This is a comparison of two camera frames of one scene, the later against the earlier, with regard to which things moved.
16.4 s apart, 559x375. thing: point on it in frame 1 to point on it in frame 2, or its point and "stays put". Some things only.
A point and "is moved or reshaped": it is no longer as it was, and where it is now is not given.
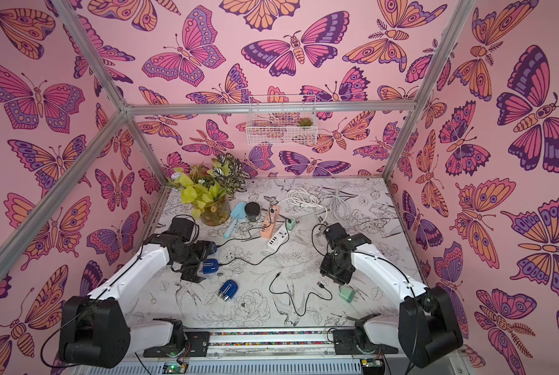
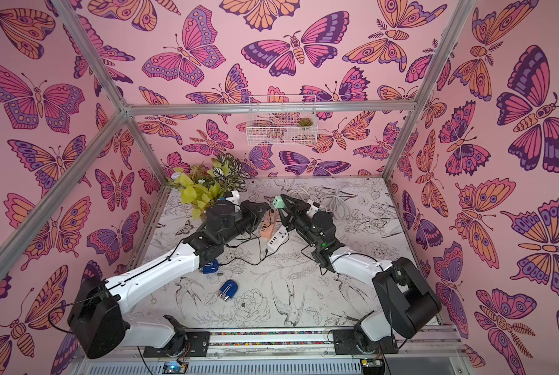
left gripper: (193, 272) to (249, 211)
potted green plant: (209, 187) stays put
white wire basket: (282, 119) stays put
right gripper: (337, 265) to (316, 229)
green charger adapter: (347, 293) is moved or reshaped
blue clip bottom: (229, 289) stays put
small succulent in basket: (304, 122) stays put
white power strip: (279, 237) stays put
